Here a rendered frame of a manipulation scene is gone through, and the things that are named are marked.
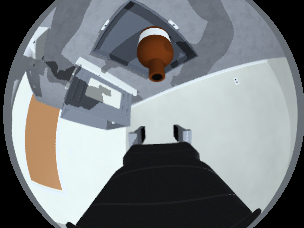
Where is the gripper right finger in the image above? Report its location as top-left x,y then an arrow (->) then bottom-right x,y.
173,124 -> 192,144

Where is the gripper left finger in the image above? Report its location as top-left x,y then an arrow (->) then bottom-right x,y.
128,126 -> 146,148

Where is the brown glass bottle with white label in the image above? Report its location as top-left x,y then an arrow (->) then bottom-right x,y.
137,26 -> 174,82

